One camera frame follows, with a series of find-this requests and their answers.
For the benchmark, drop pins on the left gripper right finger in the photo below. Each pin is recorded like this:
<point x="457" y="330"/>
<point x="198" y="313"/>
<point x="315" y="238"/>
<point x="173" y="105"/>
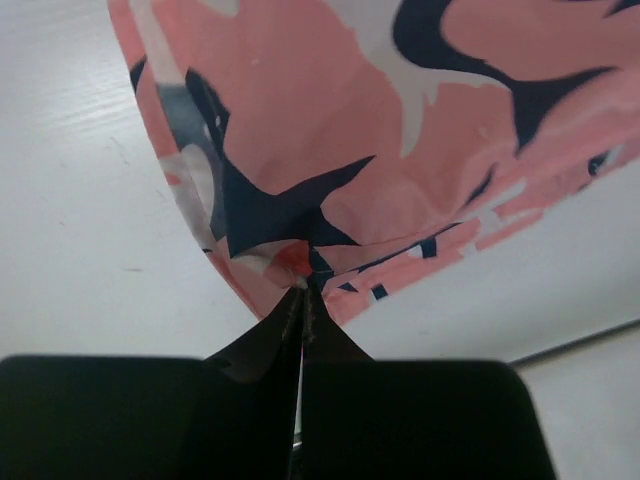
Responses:
<point x="363" y="418"/>

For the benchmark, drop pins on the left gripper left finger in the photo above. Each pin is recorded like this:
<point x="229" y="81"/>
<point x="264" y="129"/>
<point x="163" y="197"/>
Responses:
<point x="228" y="416"/>

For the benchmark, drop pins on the pink shark print shorts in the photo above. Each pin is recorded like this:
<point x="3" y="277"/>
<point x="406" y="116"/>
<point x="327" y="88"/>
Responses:
<point x="360" y="146"/>

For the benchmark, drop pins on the aluminium table edge rail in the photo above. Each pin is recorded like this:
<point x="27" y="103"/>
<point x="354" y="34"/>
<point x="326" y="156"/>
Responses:
<point x="577" y="345"/>

